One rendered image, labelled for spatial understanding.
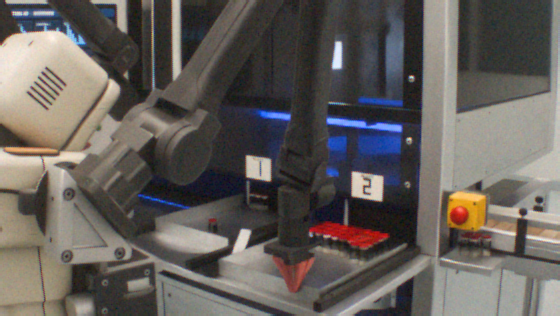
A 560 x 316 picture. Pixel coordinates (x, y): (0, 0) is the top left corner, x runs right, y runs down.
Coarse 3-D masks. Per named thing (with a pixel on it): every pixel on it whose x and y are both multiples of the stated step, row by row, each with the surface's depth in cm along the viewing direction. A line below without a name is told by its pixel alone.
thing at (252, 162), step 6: (246, 156) 173; (252, 156) 172; (246, 162) 173; (252, 162) 172; (258, 162) 171; (264, 162) 169; (270, 162) 168; (246, 168) 174; (252, 168) 172; (258, 168) 171; (264, 168) 170; (270, 168) 168; (246, 174) 174; (252, 174) 173; (258, 174) 171; (264, 174) 170; (270, 174) 169; (270, 180) 169
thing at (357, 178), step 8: (352, 176) 153; (360, 176) 151; (368, 176) 150; (376, 176) 148; (352, 184) 153; (360, 184) 151; (368, 184) 150; (376, 184) 149; (352, 192) 153; (360, 192) 152; (368, 192) 150; (376, 192) 149; (376, 200) 149
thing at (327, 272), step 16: (272, 240) 145; (224, 256) 133; (240, 256) 136; (256, 256) 141; (320, 256) 143; (336, 256) 143; (384, 256) 134; (224, 272) 131; (240, 272) 128; (256, 272) 125; (272, 272) 133; (320, 272) 133; (336, 272) 133; (352, 272) 124; (272, 288) 123; (304, 288) 118; (320, 288) 116; (336, 288) 120
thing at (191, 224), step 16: (192, 208) 171; (208, 208) 176; (224, 208) 181; (240, 208) 183; (160, 224) 160; (176, 224) 156; (192, 224) 167; (224, 224) 167; (240, 224) 167; (256, 224) 167; (272, 224) 158; (192, 240) 153; (208, 240) 150; (224, 240) 146
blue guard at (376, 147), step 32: (224, 128) 177; (256, 128) 170; (352, 128) 151; (384, 128) 145; (416, 128) 140; (224, 160) 179; (352, 160) 152; (384, 160) 147; (416, 160) 141; (384, 192) 148; (416, 192) 142
